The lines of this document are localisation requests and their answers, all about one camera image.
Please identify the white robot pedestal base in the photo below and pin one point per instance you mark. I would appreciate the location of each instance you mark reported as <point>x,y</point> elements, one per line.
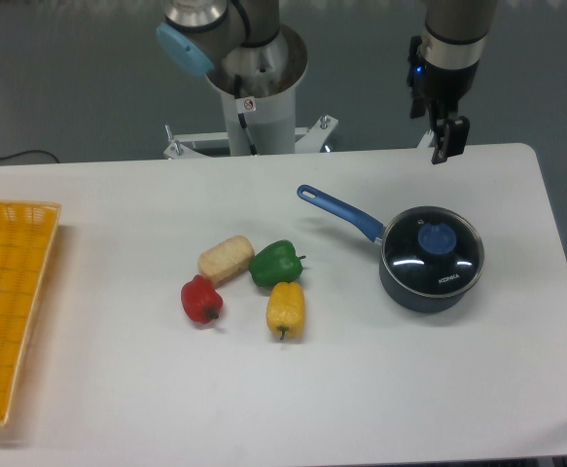
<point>258,91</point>

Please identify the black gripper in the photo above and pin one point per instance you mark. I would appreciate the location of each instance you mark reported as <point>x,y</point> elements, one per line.
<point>437,91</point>

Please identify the yellow bell pepper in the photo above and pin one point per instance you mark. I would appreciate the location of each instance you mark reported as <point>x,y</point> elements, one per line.
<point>285,311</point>

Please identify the dark blue saucepan blue handle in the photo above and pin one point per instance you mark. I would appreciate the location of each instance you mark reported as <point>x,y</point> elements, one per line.
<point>374,230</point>

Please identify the red bell pepper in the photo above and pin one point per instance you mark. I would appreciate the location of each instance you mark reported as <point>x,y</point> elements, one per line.
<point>200,301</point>

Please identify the beige bread loaf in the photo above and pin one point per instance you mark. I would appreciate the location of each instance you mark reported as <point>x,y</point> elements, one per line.
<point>226,260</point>

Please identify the green bell pepper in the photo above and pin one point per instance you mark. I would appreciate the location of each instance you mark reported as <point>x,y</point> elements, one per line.
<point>278,262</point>

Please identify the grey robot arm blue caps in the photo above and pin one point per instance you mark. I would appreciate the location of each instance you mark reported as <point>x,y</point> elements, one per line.
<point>454,32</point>

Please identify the glass lid blue knob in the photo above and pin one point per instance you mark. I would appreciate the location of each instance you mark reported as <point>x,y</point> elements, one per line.
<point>432,252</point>

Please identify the yellow woven basket tray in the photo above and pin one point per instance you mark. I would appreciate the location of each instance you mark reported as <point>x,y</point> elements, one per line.
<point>27,231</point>

